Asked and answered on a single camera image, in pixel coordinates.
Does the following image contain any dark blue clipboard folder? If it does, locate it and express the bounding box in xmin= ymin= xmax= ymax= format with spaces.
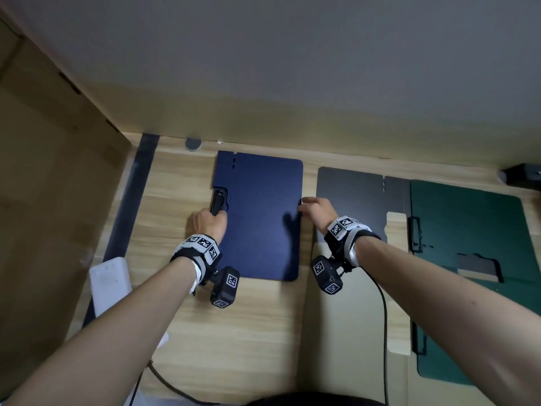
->
xmin=210 ymin=150 xmax=304 ymax=282

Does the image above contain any beige flat board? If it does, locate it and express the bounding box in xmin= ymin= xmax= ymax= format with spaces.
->
xmin=301 ymin=212 xmax=413 ymax=406

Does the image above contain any grey card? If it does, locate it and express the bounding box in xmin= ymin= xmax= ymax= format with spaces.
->
xmin=456 ymin=253 xmax=504 ymax=284

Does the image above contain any white plastic block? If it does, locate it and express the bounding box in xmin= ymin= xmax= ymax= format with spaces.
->
xmin=88 ymin=257 xmax=132 ymax=318

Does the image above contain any black wire clip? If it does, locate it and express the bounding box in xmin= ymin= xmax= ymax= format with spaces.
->
xmin=407 ymin=215 xmax=434 ymax=254

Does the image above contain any marker-printed right wrist band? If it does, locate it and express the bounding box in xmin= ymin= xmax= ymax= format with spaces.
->
xmin=323 ymin=216 xmax=382 ymax=268

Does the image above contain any black metal bar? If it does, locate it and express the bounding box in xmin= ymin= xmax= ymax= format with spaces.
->
xmin=81 ymin=133 xmax=160 ymax=328

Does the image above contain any person's left forearm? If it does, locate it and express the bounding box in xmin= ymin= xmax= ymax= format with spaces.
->
xmin=0 ymin=257 xmax=200 ymax=406

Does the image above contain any person's right forearm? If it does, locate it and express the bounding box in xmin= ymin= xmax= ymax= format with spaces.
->
xmin=352 ymin=237 xmax=541 ymax=406

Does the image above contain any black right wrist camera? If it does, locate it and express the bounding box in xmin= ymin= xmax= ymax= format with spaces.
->
xmin=311 ymin=254 xmax=345 ymax=295

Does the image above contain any black cable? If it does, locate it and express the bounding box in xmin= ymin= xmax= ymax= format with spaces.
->
xmin=357 ymin=266 xmax=390 ymax=406
xmin=146 ymin=361 xmax=222 ymax=406

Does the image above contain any wooden cabinet panel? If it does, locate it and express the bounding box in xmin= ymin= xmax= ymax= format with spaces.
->
xmin=0 ymin=8 xmax=135 ymax=396

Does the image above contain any marker-printed wrist band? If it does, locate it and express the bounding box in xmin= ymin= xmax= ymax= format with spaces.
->
xmin=323 ymin=216 xmax=382 ymax=268
xmin=170 ymin=234 xmax=223 ymax=288

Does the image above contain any dark green clipboard folder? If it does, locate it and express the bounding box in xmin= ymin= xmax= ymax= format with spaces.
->
xmin=416 ymin=272 xmax=541 ymax=388
xmin=409 ymin=179 xmax=536 ymax=284

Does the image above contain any person's left hand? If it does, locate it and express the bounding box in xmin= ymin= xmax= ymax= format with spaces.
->
xmin=186 ymin=208 xmax=229 ymax=246

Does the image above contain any marker-printed left wrist band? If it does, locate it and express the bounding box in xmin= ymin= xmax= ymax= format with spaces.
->
xmin=170 ymin=234 xmax=223 ymax=288

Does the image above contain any person's right hand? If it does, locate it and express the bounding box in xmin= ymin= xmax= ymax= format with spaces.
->
xmin=298 ymin=197 xmax=339 ymax=235

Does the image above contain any black box device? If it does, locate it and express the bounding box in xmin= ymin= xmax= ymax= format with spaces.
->
xmin=498 ymin=163 xmax=541 ymax=191

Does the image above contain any dark grey clipboard folder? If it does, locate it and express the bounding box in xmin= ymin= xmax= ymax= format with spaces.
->
xmin=316 ymin=167 xmax=412 ymax=246

